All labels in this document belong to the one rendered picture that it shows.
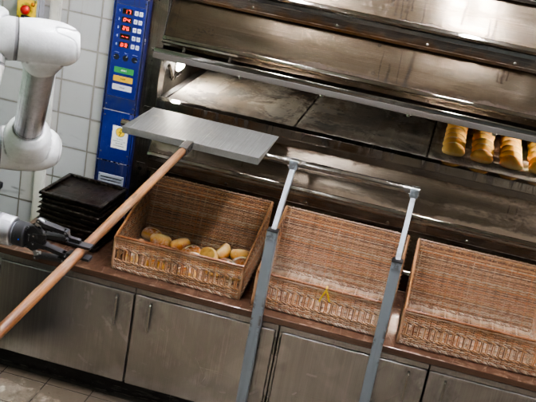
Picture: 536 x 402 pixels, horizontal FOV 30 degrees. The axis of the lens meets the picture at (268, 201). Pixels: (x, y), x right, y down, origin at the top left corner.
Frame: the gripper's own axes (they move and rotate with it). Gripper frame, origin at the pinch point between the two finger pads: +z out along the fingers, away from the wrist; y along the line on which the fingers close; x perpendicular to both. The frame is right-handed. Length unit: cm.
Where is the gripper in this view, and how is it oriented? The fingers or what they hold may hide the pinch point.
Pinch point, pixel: (80, 250)
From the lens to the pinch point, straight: 294.8
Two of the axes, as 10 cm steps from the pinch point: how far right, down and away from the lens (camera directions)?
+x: -2.3, 3.6, -9.1
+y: -1.8, 9.0, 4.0
